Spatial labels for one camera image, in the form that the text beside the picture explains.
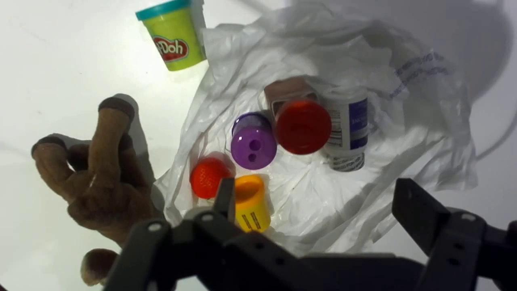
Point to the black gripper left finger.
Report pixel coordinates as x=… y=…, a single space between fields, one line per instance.
x=207 y=244

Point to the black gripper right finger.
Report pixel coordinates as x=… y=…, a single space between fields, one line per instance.
x=459 y=244

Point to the small red lid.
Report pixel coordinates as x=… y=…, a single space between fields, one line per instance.
x=207 y=174

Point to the purple lid play-doh tub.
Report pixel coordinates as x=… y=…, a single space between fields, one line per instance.
x=252 y=140

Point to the red lid spice jar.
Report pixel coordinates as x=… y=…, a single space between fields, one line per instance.
x=299 y=121

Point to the teal lid play-doh tub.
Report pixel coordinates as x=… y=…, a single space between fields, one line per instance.
x=173 y=30

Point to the small yellow tub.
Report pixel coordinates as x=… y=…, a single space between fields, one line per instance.
x=251 y=210

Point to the brown plush toy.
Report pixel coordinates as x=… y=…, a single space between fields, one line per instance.
x=107 y=181

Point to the clear plastic bag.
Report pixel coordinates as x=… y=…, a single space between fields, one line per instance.
x=398 y=108

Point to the white pill bottle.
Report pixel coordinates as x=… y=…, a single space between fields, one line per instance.
x=349 y=127

